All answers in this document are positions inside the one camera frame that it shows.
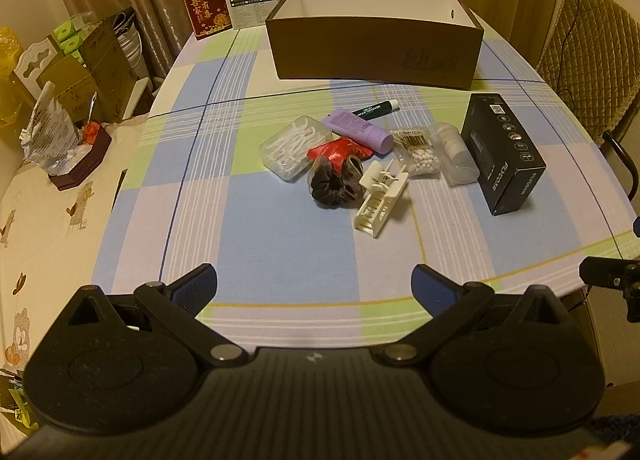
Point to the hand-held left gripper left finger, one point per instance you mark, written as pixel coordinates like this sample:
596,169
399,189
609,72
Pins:
195,286

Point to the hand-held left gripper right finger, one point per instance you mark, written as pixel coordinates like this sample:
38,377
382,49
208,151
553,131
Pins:
430,286

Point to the cream hair claw clip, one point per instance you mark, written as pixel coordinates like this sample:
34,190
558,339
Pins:
375,207

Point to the clear plastic container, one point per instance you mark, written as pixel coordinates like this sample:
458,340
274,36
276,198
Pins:
462,173

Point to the cotton swab bag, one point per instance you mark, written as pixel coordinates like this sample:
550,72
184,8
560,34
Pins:
417,152

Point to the brown velvet scrunchie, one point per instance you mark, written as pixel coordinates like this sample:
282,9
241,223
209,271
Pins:
330,186

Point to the black product box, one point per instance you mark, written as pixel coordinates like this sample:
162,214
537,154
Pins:
500,159

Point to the white pill bottle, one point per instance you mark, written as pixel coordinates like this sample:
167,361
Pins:
451,142

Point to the red foil packet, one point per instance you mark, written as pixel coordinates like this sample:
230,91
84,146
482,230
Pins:
345,147

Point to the clear floss pick box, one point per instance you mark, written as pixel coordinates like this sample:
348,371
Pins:
290,149

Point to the purple cream tube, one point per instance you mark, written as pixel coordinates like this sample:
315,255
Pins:
357,127

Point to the dark green lip gel tube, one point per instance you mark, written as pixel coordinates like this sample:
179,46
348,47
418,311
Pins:
375,110

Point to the brown cardboard storage box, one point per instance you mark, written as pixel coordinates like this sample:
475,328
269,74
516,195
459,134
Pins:
370,57

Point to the cartoon print sheet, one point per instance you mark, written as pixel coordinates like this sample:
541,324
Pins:
45,250

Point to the dark red tray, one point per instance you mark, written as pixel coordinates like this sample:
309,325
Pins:
85,164

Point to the quilted chair cover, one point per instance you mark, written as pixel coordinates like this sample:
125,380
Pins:
595,49

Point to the crumpled clear plastic bag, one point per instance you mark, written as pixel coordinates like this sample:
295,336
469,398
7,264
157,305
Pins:
47,129

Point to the olive cardboard box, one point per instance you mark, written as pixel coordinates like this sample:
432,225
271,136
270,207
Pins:
100,74

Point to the stack of white bowls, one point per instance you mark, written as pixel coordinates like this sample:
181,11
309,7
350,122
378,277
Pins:
129,42

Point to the white wooden chair back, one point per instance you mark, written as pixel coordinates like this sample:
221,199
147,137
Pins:
37,59

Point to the red gift box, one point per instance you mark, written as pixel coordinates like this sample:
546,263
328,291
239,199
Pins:
207,7

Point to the small green tissue packets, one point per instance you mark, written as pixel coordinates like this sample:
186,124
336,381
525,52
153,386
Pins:
72,34

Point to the yellow plastic bag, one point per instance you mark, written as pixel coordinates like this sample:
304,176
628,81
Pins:
10,74

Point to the black chair frame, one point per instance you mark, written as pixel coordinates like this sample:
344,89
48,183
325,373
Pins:
620,159

